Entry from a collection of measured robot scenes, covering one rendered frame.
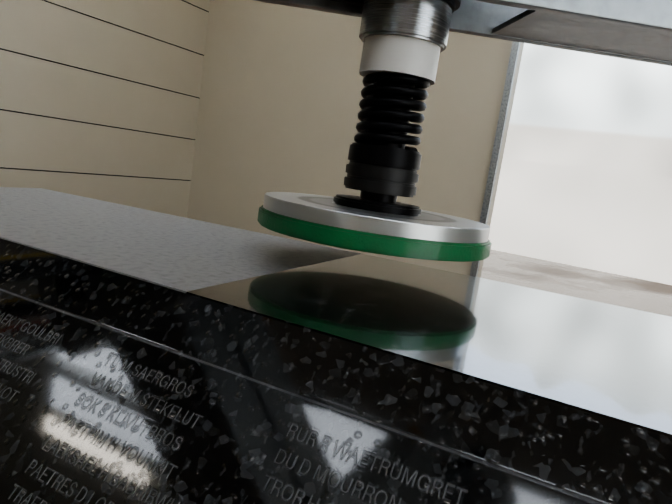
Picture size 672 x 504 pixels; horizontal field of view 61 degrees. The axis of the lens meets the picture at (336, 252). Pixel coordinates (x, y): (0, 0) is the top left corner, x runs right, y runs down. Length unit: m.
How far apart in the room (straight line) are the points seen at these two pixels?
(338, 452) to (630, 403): 0.14
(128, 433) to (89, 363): 0.06
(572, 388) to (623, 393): 0.03
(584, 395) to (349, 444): 0.12
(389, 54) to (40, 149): 5.61
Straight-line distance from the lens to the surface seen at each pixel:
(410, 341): 0.33
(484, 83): 5.60
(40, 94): 6.01
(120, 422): 0.34
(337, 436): 0.29
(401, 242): 0.44
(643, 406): 0.32
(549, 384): 0.31
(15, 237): 0.52
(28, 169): 5.98
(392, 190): 0.51
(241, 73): 6.96
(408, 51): 0.52
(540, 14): 0.56
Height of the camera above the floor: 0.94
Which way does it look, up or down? 9 degrees down
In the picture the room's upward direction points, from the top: 8 degrees clockwise
